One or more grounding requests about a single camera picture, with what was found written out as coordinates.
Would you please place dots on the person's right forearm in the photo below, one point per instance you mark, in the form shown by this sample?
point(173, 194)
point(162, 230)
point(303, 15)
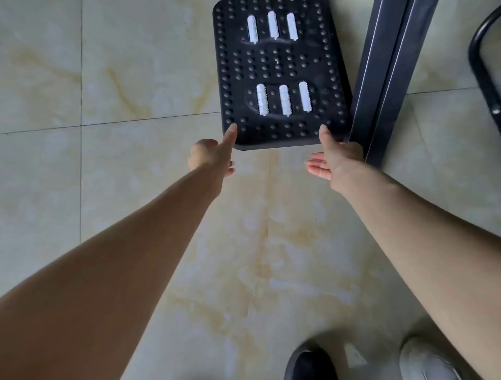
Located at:
point(422, 242)

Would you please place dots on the black studded footrest white rollers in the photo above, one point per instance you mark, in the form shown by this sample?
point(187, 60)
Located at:
point(278, 66)

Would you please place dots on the person's left hand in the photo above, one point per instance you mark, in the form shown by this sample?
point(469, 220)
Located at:
point(209, 156)

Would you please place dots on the black metal desk leg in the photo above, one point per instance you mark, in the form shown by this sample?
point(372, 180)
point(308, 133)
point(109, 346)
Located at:
point(385, 78)

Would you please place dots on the person's right thumb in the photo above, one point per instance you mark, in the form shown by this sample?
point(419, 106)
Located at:
point(327, 139)

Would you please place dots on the person's right hand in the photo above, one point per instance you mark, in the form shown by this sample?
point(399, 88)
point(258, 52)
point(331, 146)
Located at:
point(344, 160)

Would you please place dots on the person's left thumb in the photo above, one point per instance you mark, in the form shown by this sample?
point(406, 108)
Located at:
point(229, 139)

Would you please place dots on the person's left forearm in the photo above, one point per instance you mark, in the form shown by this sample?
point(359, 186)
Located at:
point(117, 266)

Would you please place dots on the white shoe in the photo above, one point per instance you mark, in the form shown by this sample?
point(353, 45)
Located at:
point(428, 362)

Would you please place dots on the black shoe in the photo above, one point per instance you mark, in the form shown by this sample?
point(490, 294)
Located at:
point(311, 364)

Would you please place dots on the black curved metal tube frame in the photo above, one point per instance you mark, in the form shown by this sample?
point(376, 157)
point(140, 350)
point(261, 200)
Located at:
point(483, 74)

